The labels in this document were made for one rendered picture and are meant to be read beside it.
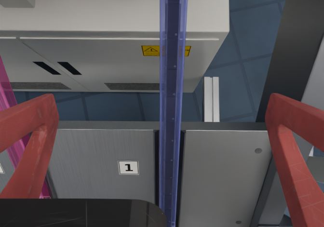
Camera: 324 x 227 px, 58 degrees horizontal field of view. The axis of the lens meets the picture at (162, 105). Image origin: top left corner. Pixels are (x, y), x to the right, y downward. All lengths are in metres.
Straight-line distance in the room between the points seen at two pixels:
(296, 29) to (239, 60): 0.94
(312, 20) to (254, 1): 1.05
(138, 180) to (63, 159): 0.06
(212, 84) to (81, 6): 0.41
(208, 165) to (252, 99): 0.89
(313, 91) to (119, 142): 0.13
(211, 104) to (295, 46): 0.57
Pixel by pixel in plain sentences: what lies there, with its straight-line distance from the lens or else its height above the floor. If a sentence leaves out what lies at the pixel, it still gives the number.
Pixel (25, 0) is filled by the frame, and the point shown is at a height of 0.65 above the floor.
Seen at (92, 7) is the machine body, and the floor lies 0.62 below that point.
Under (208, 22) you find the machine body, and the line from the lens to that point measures 0.49.
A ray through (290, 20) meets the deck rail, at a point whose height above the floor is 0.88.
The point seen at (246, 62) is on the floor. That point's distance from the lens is 1.15.
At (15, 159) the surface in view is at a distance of 0.24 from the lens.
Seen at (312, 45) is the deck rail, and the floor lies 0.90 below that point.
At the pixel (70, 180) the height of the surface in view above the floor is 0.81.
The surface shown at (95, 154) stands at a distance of 0.24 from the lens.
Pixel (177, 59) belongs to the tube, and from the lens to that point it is 0.16.
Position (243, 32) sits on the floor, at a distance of 1.18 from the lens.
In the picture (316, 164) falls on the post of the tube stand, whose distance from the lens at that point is 0.82.
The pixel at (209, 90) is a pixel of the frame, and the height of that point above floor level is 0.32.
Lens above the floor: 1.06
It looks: 83 degrees down
